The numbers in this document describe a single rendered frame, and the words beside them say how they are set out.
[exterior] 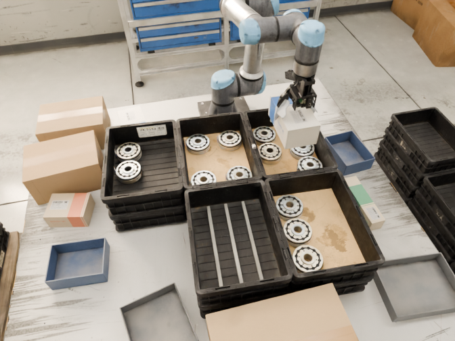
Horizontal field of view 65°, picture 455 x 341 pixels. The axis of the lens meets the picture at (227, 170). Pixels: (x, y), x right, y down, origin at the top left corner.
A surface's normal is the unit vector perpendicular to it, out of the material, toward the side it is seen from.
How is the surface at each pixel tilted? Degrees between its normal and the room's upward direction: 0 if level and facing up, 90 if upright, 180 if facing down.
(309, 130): 90
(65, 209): 0
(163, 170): 0
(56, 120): 0
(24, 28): 90
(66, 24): 90
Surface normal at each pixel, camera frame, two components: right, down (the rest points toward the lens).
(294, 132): 0.22, 0.73
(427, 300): 0.00, -0.65
